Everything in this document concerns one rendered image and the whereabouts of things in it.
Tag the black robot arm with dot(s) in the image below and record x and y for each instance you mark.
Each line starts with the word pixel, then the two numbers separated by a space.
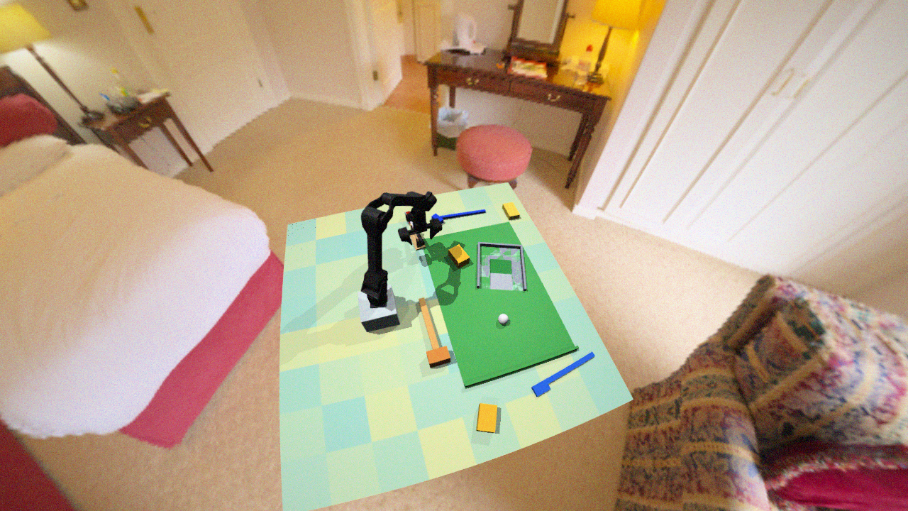
pixel 374 222

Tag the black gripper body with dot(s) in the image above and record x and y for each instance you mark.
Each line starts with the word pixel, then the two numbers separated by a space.
pixel 419 227

